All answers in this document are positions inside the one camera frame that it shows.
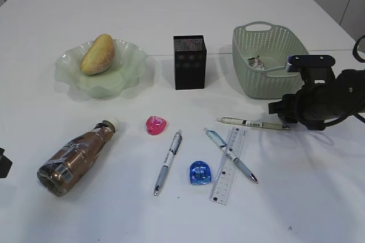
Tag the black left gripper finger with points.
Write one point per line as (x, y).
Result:
(5, 164)

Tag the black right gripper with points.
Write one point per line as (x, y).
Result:
(325, 105)

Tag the pink grey paper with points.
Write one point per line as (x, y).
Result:
(257, 63)

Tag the yellow sugared bread bun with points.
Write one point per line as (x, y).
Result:
(99, 56)

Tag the cream white pen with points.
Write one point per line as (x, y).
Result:
(255, 124)

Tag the green plastic woven basket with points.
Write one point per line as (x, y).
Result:
(273, 43)

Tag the light blue pen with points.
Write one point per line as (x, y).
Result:
(223, 146)

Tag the blue pencil sharpener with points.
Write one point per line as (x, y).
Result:
(200, 173)

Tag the black mesh pen holder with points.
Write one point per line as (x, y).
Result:
(189, 62)

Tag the white grey-grip pen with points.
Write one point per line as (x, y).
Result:
(177, 139)

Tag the pink pencil sharpener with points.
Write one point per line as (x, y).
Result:
(155, 125)

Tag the green glass wavy plate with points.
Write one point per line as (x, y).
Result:
(127, 66)

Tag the brown coffee bottle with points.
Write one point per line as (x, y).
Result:
(65, 168)

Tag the clear plastic ruler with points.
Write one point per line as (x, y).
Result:
(227, 171)

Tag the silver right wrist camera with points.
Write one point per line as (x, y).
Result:
(314, 69)

